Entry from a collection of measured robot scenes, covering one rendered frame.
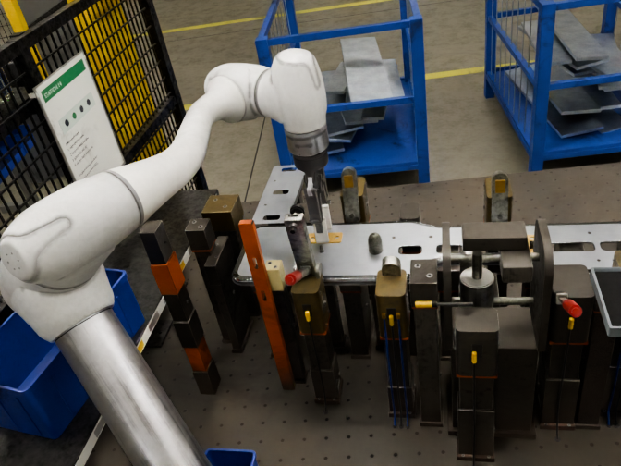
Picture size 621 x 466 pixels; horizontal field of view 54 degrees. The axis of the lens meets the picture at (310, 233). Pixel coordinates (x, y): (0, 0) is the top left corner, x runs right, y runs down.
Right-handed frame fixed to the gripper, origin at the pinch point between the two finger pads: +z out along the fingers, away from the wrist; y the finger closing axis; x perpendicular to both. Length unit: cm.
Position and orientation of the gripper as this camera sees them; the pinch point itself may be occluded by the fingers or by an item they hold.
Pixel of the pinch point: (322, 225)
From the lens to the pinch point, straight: 142.0
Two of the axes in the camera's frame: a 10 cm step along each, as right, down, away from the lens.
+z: 1.5, 8.0, 5.8
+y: -1.6, 6.0, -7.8
